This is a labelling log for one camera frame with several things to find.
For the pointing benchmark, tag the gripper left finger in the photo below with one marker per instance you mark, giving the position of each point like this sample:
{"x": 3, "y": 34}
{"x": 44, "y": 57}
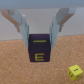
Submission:
{"x": 20, "y": 24}

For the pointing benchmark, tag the purple block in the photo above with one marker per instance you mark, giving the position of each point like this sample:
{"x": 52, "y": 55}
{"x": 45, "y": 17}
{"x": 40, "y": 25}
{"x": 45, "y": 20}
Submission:
{"x": 39, "y": 48}

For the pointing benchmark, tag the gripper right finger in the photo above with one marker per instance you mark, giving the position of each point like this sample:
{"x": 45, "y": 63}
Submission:
{"x": 57, "y": 23}

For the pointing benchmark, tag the yellow block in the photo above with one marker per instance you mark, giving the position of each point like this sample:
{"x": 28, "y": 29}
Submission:
{"x": 75, "y": 72}

